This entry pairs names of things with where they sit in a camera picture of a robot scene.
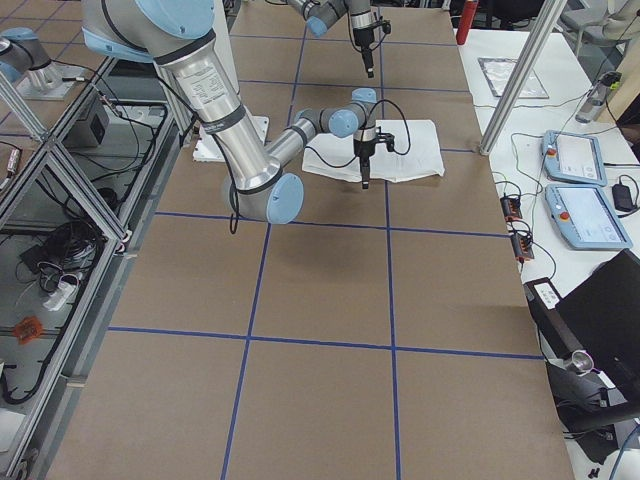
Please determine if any far blue teach pendant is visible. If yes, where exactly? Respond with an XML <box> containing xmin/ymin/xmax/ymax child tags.
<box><xmin>542</xmin><ymin>130</ymin><xmax>607</xmax><ymax>186</ymax></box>

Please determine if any white long-sleeve printed shirt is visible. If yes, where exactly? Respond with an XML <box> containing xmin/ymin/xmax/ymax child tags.
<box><xmin>302</xmin><ymin>120</ymin><xmax>445</xmax><ymax>183</ymax></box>

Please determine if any black power adapter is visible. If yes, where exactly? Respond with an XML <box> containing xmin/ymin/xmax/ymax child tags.
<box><xmin>612</xmin><ymin>183</ymin><xmax>635</xmax><ymax>213</ymax></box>

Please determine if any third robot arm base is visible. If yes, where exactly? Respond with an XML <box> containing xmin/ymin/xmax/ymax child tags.
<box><xmin>1</xmin><ymin>27</ymin><xmax>85</xmax><ymax>101</ymax></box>

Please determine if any near blue teach pendant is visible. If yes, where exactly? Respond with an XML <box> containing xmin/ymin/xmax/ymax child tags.
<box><xmin>544</xmin><ymin>183</ymin><xmax>633</xmax><ymax>251</ymax></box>

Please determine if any grey control box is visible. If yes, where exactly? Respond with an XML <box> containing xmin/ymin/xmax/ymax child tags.
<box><xmin>62</xmin><ymin>97</ymin><xmax>109</xmax><ymax>148</ymax></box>

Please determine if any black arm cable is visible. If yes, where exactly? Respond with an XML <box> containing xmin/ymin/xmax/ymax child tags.
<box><xmin>227</xmin><ymin>98</ymin><xmax>412</xmax><ymax>235</ymax></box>

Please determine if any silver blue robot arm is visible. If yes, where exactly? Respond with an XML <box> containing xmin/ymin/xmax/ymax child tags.
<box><xmin>81</xmin><ymin>1</ymin><xmax>378</xmax><ymax>224</ymax></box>
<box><xmin>285</xmin><ymin>0</ymin><xmax>392</xmax><ymax>78</ymax></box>

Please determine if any clear water bottle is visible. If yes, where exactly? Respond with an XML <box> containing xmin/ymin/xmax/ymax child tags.
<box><xmin>575</xmin><ymin>71</ymin><xmax>622</xmax><ymax>124</ymax></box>

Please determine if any aluminium frame post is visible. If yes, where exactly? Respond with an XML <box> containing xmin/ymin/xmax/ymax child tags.
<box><xmin>479</xmin><ymin>0</ymin><xmax>567</xmax><ymax>156</ymax></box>

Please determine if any orange tool under table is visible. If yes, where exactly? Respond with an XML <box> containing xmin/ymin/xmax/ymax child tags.
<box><xmin>12</xmin><ymin>316</ymin><xmax>44</xmax><ymax>345</ymax></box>

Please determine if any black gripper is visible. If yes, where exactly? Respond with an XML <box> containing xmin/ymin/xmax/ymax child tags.
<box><xmin>352</xmin><ymin>17</ymin><xmax>391</xmax><ymax>78</ymax></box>
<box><xmin>353</xmin><ymin>127</ymin><xmax>395</xmax><ymax>190</ymax></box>

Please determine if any orange black connector box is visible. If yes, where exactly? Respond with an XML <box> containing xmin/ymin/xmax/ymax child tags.
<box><xmin>500</xmin><ymin>195</ymin><xmax>523</xmax><ymax>222</ymax></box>

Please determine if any red cylinder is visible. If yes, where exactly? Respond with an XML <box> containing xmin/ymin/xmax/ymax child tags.
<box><xmin>456</xmin><ymin>0</ymin><xmax>478</xmax><ymax>46</ymax></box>

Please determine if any blue teach pendant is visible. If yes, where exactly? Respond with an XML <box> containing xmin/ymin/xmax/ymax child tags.
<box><xmin>544</xmin><ymin>183</ymin><xmax>633</xmax><ymax>251</ymax></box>
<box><xmin>542</xmin><ymin>130</ymin><xmax>607</xmax><ymax>186</ymax></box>

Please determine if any white power strip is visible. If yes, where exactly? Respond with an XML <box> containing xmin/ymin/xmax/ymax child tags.
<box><xmin>43</xmin><ymin>276</ymin><xmax>80</xmax><ymax>312</ymax></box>

